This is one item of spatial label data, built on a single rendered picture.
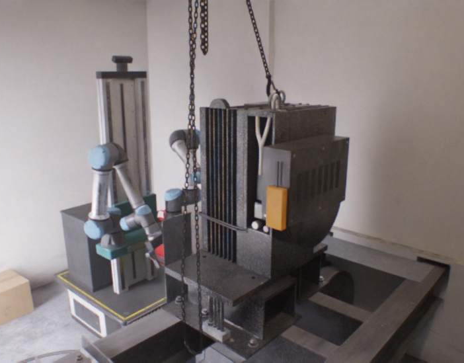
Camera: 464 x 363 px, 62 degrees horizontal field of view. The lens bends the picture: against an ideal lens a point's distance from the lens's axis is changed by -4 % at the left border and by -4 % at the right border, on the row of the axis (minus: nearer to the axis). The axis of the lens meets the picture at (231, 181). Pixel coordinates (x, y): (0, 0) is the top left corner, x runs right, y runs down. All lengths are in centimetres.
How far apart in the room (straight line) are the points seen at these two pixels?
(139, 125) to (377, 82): 152
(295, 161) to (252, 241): 47
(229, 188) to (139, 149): 105
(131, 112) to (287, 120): 131
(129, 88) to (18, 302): 182
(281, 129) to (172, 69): 227
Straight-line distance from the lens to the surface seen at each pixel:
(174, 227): 207
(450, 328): 281
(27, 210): 362
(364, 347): 186
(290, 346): 186
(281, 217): 151
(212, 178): 187
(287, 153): 147
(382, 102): 263
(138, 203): 234
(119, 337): 189
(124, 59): 261
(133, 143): 272
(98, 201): 230
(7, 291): 337
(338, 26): 278
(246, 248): 182
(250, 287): 172
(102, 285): 298
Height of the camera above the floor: 175
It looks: 15 degrees down
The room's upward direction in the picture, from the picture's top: straight up
